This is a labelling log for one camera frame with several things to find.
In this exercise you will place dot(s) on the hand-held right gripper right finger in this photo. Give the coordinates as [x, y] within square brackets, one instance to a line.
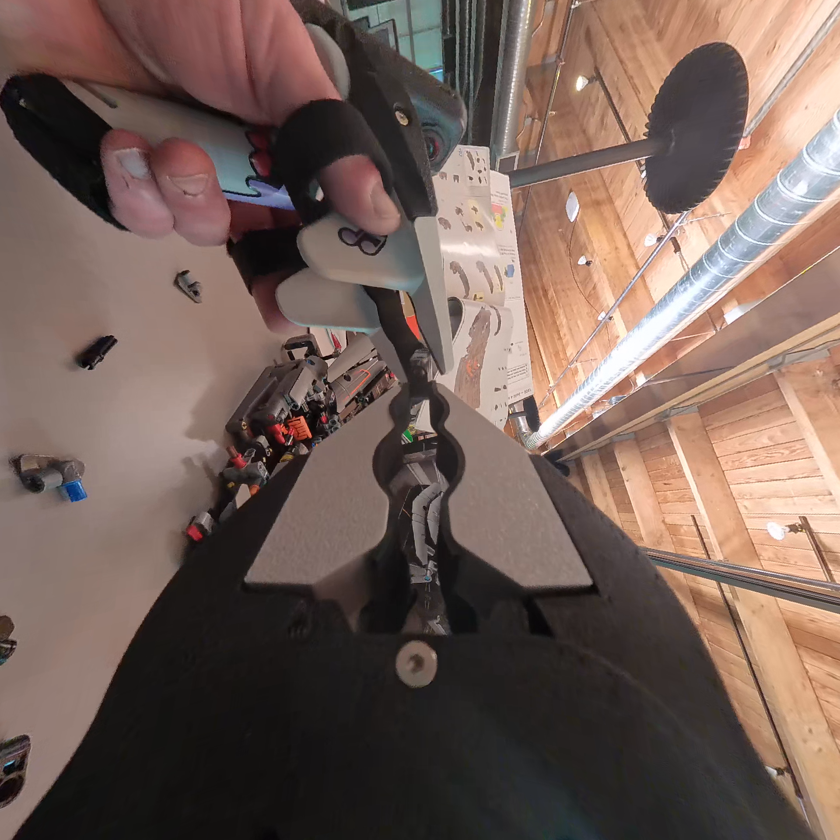
[518, 525]

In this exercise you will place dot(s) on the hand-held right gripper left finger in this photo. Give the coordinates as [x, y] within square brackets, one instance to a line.
[315, 525]

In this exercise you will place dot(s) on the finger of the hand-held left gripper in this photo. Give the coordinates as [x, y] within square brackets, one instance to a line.
[394, 315]
[434, 295]

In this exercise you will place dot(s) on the grey toy brick car model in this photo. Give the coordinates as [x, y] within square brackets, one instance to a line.
[295, 394]

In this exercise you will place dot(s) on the person's left hand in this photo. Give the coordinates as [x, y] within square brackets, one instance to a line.
[197, 46]

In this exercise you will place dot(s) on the building instruction booklet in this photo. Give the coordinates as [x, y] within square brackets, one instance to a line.
[472, 216]

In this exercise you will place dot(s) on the grey brick with red pin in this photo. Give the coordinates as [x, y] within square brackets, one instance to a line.
[200, 525]

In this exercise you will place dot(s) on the white vent grille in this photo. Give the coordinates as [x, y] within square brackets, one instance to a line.
[508, 163]

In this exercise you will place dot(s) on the white round ceiling device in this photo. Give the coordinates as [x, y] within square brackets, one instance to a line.
[572, 207]

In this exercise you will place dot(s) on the metal ceiling conduit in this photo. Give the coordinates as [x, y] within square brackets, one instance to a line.
[625, 298]

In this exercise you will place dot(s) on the small grey toy brick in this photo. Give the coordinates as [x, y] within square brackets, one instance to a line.
[187, 285]

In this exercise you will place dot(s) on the black toy brick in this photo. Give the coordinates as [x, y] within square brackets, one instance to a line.
[97, 352]

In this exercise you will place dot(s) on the grey brick with blue pin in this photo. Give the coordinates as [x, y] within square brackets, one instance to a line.
[39, 472]

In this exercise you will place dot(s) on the black pole with toothed disc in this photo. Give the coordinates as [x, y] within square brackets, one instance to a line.
[702, 124]

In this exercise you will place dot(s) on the grey ceiling ventilation duct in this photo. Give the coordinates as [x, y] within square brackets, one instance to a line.
[515, 65]

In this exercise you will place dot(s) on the chrome rail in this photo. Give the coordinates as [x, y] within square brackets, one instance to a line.
[754, 581]

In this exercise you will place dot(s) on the silver spiral ventilation duct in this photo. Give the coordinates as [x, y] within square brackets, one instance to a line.
[722, 249]

